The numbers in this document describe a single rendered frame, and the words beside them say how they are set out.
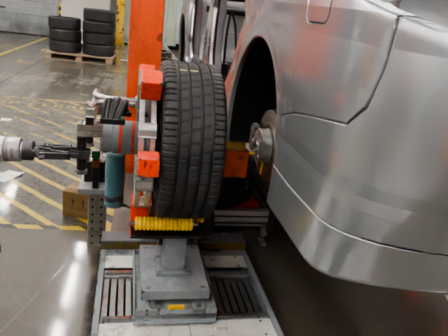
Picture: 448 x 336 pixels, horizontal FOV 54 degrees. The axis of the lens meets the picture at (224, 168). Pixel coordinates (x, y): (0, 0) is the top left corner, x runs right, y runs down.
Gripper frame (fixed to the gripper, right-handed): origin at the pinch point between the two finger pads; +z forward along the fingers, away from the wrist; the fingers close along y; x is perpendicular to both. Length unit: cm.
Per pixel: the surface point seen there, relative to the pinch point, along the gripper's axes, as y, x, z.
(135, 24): -60, 45, 18
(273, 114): -15, 17, 78
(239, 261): -45, -75, 82
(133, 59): -60, 29, 18
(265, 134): -13, 8, 75
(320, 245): 68, 0, 69
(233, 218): -70, -61, 82
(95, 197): -73, -51, 1
